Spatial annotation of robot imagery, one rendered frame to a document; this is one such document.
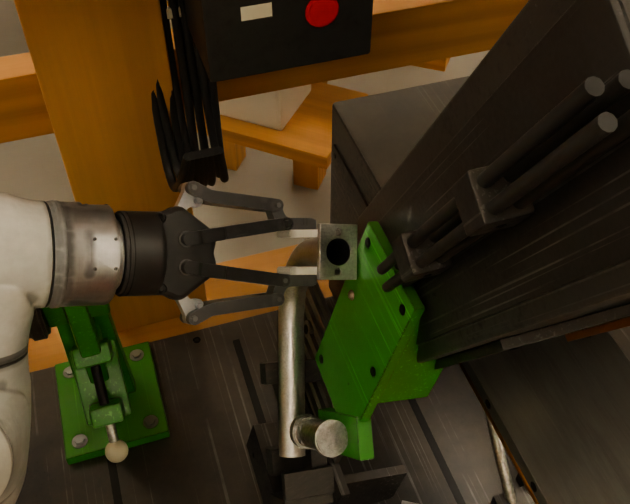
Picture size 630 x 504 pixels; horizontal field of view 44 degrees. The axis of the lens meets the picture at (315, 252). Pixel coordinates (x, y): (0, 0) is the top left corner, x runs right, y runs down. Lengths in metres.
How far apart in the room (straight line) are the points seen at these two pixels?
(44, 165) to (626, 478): 2.43
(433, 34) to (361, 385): 0.52
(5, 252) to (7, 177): 2.29
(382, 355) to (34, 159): 2.33
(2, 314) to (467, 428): 0.63
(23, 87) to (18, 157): 1.99
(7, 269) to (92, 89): 0.32
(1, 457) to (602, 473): 0.52
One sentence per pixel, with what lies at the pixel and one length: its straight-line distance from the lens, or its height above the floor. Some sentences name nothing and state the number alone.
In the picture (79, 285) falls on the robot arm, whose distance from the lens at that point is 0.66.
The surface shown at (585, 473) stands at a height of 1.13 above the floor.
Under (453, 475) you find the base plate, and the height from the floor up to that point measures 0.90.
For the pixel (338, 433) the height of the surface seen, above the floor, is 1.09.
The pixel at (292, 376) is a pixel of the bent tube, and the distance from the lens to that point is 0.89.
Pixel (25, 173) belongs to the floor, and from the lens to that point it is 2.91.
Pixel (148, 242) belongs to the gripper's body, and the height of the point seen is 1.32.
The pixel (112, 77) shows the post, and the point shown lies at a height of 1.31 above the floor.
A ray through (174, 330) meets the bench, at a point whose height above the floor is 0.88.
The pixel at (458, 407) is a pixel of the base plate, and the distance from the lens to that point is 1.08.
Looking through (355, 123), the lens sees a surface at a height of 1.24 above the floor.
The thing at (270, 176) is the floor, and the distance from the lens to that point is 2.73.
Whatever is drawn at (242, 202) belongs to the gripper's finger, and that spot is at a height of 1.30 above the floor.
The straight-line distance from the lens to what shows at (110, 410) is 0.98.
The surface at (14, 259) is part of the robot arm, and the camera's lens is 0.64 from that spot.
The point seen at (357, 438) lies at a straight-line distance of 0.81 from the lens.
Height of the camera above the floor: 1.80
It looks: 47 degrees down
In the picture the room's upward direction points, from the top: straight up
